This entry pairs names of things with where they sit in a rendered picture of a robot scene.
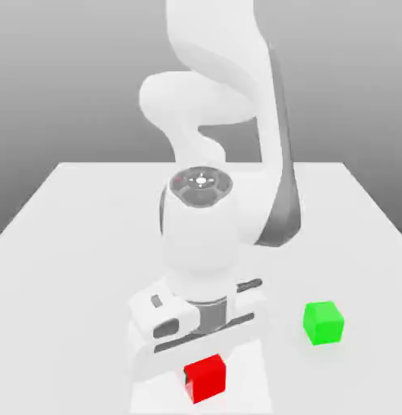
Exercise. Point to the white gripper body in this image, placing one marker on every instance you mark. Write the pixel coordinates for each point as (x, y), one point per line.
(175, 358)

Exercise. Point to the small red cube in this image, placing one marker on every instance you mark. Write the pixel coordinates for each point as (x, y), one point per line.
(207, 377)

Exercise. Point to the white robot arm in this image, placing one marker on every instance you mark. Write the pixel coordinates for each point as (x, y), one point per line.
(201, 227)

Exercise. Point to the small green cube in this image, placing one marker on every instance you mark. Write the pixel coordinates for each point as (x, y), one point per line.
(323, 322)

